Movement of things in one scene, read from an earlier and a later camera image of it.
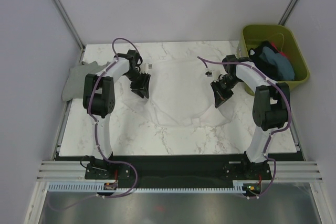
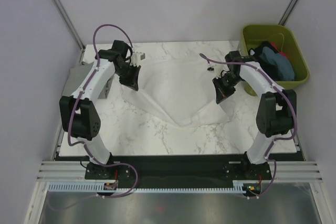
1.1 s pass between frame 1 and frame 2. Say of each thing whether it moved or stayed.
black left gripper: moved
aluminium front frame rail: stayed
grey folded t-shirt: stayed
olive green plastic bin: stayed
